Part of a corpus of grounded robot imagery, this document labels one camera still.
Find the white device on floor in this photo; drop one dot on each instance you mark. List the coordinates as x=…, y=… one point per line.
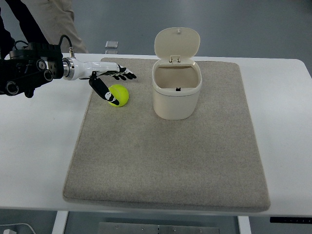
x=11, y=228

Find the person in beige clothes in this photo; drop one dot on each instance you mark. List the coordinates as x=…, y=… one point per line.
x=56, y=18

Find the small floor socket plate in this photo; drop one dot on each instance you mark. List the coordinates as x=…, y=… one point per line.
x=111, y=44

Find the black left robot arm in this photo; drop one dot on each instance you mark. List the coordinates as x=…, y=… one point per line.
x=38, y=64

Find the white table leg left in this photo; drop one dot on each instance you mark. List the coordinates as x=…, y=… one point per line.
x=60, y=222

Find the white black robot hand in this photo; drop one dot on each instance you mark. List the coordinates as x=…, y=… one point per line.
x=75, y=69

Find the white table leg right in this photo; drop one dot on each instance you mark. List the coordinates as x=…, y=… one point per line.
x=244, y=225

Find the beige lidded plastic bin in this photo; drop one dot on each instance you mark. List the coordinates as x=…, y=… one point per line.
x=176, y=78

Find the white table leg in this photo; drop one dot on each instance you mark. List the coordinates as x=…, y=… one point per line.
x=244, y=225
x=60, y=222

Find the yellow tennis ball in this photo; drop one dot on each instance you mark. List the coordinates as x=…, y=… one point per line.
x=120, y=93

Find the grey fabric mat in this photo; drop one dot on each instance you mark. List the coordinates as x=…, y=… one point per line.
x=130, y=157

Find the black desk control panel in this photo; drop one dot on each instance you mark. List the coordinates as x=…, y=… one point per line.
x=291, y=220

